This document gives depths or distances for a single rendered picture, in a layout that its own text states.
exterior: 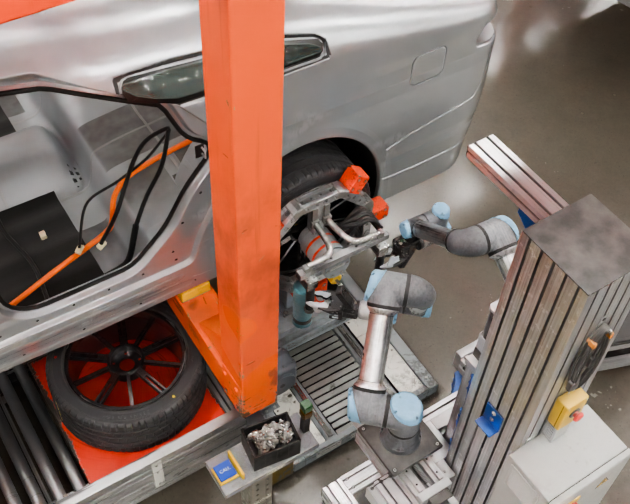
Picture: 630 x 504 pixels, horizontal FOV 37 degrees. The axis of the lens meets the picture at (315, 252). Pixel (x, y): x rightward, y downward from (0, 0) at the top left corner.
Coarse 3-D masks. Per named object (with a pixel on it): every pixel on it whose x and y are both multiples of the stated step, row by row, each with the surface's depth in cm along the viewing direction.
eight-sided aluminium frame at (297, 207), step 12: (312, 192) 368; (324, 192) 370; (336, 192) 368; (348, 192) 372; (360, 192) 385; (288, 204) 364; (300, 204) 363; (312, 204) 364; (324, 204) 369; (360, 204) 383; (372, 204) 388; (288, 216) 363; (300, 216) 365; (288, 228) 366; (360, 228) 400; (324, 276) 408; (288, 288) 398
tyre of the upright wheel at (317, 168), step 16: (320, 144) 382; (288, 160) 370; (304, 160) 371; (320, 160) 373; (336, 160) 378; (288, 176) 367; (304, 176) 365; (320, 176) 369; (336, 176) 375; (288, 192) 364; (368, 192) 396
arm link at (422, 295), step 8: (416, 280) 319; (424, 280) 322; (416, 288) 318; (424, 288) 319; (432, 288) 323; (408, 296) 318; (416, 296) 318; (424, 296) 319; (432, 296) 322; (408, 304) 319; (416, 304) 319; (424, 304) 321; (432, 304) 326; (408, 312) 359; (416, 312) 350; (424, 312) 357
